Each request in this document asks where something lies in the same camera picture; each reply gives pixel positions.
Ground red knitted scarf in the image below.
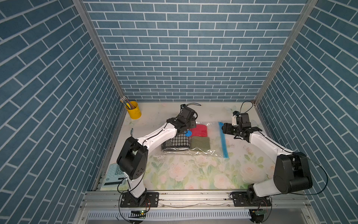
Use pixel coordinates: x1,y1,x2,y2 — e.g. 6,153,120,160
190,124,208,137

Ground clear plastic vacuum bag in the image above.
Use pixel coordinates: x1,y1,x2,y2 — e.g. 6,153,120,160
161,122,229,159

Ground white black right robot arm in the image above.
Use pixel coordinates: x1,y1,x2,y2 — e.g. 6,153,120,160
222,111,313,199

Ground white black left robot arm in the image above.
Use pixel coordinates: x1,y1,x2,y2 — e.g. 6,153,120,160
117,105,198,200

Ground houndstooth black white scarf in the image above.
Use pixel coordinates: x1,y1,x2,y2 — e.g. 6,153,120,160
161,134,190,152

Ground olive green knitted scarf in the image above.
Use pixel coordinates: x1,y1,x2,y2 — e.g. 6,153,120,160
190,137,211,151

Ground yellow pencil cup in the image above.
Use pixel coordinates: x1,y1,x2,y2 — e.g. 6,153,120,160
125,101,142,119

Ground pencils in cup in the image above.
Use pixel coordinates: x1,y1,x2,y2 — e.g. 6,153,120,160
120,96,132,110

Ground light green calculator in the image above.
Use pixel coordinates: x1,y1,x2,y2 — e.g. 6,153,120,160
101,163,126,190

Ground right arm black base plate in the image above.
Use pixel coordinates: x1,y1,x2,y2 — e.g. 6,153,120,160
229,191,272,207

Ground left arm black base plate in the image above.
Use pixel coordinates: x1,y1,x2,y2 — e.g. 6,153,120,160
119,191,159,208

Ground aluminium front rail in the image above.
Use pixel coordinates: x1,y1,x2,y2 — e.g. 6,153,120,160
74,190,319,224

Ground aluminium corner post right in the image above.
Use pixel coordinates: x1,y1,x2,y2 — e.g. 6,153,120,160
254,0,318,108

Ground aluminium corner post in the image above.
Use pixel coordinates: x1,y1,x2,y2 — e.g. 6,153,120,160
254,0,318,108
73,0,124,98

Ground aluminium corner post left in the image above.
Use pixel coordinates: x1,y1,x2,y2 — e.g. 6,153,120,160
73,0,124,98

